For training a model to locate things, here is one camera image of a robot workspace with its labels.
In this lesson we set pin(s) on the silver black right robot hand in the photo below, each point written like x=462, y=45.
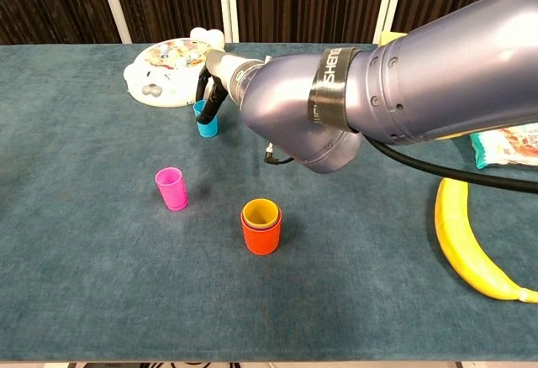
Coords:
x=227, y=69

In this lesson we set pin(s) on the light blue plastic cup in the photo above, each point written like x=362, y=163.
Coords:
x=208, y=130

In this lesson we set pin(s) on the magenta plastic cup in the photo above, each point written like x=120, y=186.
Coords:
x=172, y=189

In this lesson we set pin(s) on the yellow plastic cup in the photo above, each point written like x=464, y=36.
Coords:
x=254, y=212

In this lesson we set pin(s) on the dark blue plastic cup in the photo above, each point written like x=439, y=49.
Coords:
x=257, y=228

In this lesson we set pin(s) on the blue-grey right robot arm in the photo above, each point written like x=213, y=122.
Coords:
x=420, y=69

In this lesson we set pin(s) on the white fishing game toy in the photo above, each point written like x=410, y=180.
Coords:
x=168, y=78

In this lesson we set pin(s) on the yellow sponge block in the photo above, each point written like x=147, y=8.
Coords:
x=388, y=39

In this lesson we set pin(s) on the orange plastic cup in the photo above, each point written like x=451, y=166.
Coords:
x=260, y=240

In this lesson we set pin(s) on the blue felt table cover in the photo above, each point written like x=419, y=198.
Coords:
x=84, y=301

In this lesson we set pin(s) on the teal snack packet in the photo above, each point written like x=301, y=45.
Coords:
x=504, y=149

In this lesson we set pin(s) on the yellow banana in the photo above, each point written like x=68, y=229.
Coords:
x=466, y=254

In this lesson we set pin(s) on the white partition frame post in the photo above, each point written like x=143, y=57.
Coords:
x=228, y=2
x=388, y=2
x=113, y=2

